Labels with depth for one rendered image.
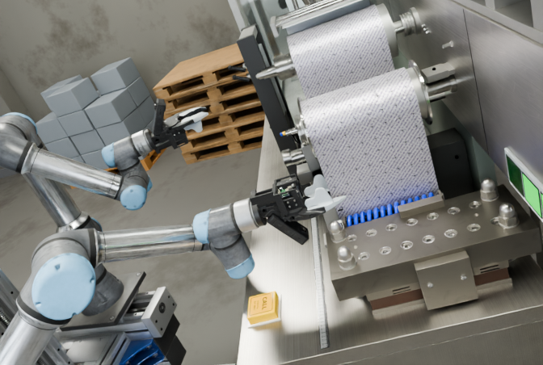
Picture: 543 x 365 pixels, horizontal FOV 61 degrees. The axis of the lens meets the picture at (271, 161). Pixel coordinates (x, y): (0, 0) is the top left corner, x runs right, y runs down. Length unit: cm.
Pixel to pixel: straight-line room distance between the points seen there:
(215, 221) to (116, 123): 377
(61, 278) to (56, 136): 431
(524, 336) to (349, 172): 47
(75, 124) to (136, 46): 112
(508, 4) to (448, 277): 50
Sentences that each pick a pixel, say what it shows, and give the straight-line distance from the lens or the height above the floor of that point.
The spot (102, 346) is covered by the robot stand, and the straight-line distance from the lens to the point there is 169.
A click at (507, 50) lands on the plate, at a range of 74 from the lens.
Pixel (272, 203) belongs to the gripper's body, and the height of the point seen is 113.
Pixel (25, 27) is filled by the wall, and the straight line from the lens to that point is 615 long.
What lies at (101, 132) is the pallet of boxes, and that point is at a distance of 495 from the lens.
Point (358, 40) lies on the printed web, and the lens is 120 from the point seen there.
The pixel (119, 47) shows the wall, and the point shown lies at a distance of 559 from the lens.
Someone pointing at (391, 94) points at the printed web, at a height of 129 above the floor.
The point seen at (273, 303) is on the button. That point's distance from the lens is 114.
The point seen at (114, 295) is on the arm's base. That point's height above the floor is 84.
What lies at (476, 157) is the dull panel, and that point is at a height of 108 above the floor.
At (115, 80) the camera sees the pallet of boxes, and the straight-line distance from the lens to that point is 502.
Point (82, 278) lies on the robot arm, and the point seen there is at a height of 121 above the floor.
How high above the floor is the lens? 167
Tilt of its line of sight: 25 degrees down
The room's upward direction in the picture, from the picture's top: 22 degrees counter-clockwise
